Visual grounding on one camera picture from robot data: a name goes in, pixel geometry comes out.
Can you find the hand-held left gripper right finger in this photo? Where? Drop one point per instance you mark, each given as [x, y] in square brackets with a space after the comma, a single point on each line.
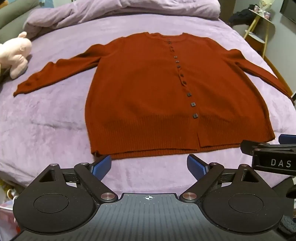
[195, 165]

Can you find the red knit cardigan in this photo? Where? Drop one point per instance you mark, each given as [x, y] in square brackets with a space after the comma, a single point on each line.
[138, 92]

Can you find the purple bed sheet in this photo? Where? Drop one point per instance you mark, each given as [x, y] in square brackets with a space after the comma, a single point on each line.
[57, 127]

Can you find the yellow side table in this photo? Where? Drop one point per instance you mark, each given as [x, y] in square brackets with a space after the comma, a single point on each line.
[261, 25]

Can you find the pink plush toy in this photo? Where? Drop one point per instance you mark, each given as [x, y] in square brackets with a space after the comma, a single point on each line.
[16, 53]

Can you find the black wall television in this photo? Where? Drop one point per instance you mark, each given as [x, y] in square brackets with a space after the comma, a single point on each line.
[289, 10]

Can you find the pink small jar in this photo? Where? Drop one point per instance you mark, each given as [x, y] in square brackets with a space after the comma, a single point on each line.
[267, 15]
[256, 8]

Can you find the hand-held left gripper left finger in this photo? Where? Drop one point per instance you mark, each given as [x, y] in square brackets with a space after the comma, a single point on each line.
[103, 165]

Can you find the purple duvet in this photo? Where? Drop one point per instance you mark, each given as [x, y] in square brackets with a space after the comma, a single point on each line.
[115, 11]

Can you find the colourful plastic bag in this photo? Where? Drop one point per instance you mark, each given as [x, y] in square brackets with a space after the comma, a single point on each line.
[8, 208]

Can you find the grey padded headboard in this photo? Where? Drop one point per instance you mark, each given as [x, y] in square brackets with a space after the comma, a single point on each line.
[13, 11]

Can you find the dark clothes pile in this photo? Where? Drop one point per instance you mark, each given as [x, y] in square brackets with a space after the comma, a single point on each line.
[240, 16]

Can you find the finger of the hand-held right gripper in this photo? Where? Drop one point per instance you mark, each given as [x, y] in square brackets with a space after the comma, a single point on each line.
[248, 146]
[288, 139]

